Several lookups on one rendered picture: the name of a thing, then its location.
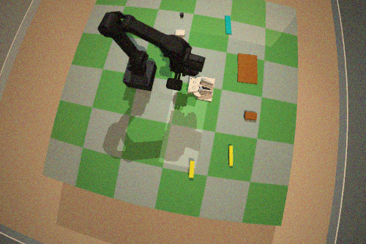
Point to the orange rectangular block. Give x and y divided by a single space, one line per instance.
247 69

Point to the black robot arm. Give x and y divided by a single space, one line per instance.
175 48

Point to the teal rectangular bar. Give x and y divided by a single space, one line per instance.
227 24

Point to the small orange-brown block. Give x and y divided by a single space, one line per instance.
250 115

